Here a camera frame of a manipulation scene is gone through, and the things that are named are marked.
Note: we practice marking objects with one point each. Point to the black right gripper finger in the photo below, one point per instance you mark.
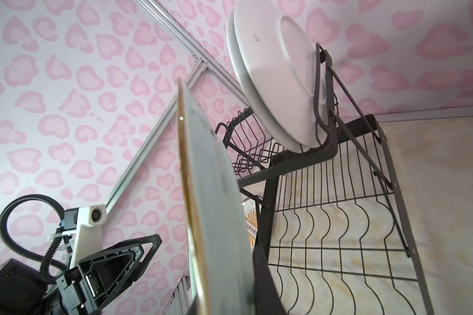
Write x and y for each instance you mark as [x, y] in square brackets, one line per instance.
[267, 299]

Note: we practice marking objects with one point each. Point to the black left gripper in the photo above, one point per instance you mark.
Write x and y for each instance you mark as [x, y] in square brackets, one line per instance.
[101, 277]

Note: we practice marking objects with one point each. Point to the light blue flower plate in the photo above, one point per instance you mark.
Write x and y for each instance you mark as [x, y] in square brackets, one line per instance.
[221, 260]

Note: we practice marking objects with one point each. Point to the dark green rim plate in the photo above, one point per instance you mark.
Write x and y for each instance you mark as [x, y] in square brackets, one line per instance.
[280, 61]

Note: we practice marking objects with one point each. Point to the white plate quatrefoil emblem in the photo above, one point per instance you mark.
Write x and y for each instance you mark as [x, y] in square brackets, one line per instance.
[254, 100]

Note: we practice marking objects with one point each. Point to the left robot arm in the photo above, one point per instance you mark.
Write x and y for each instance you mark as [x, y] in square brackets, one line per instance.
[21, 289]

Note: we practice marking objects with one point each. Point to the orange sunburst plate left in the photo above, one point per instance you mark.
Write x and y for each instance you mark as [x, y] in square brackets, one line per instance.
[250, 214]

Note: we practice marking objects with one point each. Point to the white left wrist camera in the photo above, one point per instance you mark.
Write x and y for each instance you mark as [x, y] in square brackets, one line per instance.
[84, 224]

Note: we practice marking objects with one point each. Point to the black wire dish rack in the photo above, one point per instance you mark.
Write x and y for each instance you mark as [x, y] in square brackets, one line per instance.
[332, 220]

